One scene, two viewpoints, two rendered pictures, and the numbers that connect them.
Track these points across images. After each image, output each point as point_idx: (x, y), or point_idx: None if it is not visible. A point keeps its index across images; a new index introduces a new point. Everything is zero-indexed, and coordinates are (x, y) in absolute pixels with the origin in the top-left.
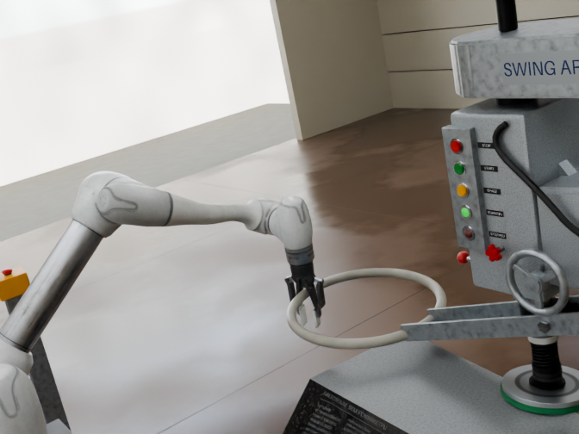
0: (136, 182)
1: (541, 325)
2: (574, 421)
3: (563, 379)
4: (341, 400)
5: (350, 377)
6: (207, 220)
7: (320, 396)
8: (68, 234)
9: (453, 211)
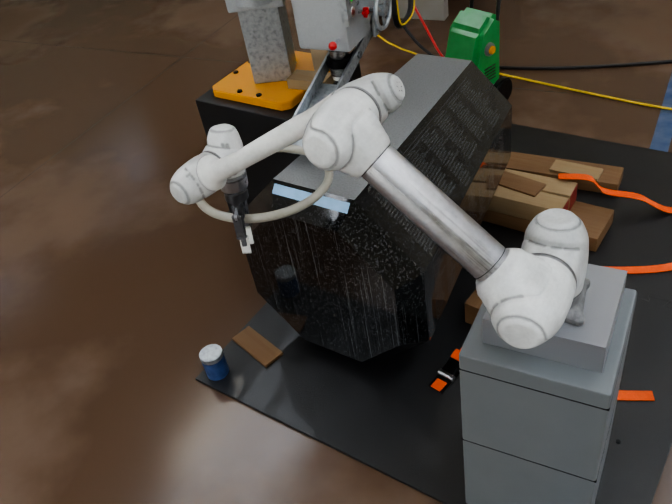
0: (349, 83)
1: (360, 53)
2: None
3: None
4: None
5: (348, 181)
6: None
7: (370, 193)
8: (403, 157)
9: (346, 3)
